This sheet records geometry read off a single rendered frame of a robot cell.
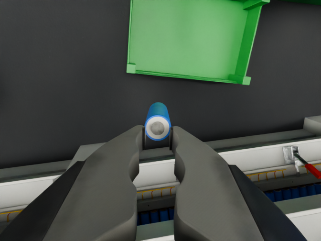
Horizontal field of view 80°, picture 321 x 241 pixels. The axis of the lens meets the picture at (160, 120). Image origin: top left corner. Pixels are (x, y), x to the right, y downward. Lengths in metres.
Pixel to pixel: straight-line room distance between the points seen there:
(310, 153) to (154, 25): 0.49
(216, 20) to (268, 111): 0.32
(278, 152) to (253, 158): 0.07
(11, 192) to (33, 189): 0.04
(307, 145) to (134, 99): 0.45
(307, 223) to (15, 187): 0.53
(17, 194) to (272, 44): 0.72
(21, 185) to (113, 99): 0.28
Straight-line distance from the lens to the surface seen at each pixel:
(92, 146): 0.57
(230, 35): 0.58
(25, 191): 0.51
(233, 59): 0.59
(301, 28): 0.70
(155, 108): 0.15
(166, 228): 0.31
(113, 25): 0.53
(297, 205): 0.38
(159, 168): 0.45
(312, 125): 0.76
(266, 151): 0.53
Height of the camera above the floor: 0.52
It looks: 70 degrees down
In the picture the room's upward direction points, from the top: 156 degrees clockwise
